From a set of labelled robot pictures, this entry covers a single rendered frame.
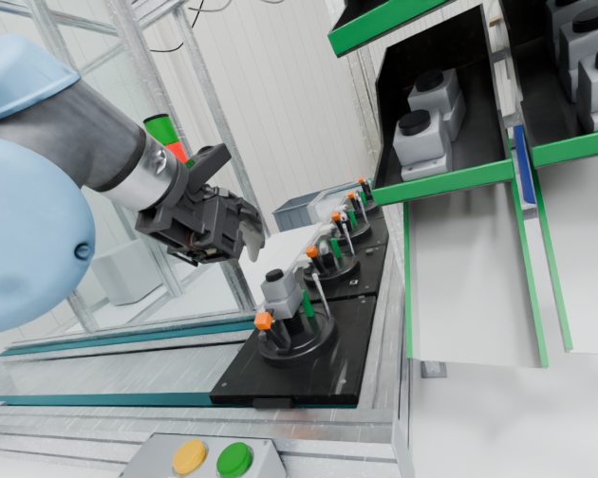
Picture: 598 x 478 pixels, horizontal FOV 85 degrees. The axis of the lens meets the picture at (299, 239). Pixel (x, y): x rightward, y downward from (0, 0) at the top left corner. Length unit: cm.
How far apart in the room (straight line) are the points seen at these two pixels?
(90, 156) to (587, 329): 50
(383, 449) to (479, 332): 17
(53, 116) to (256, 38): 430
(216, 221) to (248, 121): 370
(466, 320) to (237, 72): 396
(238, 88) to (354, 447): 394
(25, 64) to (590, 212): 55
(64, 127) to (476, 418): 57
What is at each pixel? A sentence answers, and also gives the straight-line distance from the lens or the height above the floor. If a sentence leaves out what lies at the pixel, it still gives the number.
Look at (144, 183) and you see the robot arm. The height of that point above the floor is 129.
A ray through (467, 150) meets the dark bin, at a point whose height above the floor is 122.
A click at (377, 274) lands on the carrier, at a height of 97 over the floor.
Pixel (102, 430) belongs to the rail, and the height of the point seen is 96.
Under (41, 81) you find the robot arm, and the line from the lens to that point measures 31.
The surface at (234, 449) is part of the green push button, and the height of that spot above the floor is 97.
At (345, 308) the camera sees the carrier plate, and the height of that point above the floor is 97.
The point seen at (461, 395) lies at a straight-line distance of 59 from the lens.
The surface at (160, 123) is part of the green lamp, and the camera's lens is 70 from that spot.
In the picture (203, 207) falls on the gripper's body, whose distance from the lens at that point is 41.
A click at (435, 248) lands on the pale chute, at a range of 48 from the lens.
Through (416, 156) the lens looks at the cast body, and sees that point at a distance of 36.
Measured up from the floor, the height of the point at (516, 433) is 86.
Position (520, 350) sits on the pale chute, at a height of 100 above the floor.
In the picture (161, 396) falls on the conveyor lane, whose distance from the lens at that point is 70.
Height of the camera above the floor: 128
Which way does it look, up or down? 16 degrees down
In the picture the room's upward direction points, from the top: 20 degrees counter-clockwise
